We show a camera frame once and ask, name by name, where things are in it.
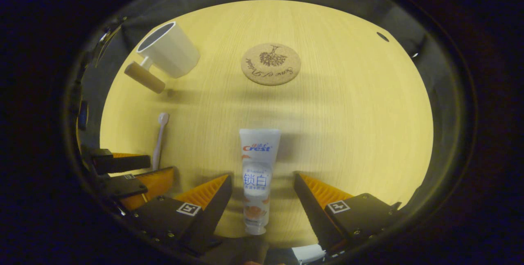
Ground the white cup with wooden handle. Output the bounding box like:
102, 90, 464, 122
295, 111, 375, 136
124, 21, 201, 94

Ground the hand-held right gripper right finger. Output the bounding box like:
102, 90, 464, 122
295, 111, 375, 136
293, 172, 402, 258

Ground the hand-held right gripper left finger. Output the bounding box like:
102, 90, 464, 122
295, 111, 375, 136
126, 173, 233, 256

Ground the round cork coaster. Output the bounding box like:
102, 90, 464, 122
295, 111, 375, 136
241, 43, 302, 86

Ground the white toothpaste tube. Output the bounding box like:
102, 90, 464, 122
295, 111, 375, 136
239, 128, 282, 236

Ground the pale pink toothbrush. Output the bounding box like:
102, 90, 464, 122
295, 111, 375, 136
151, 112, 169, 171

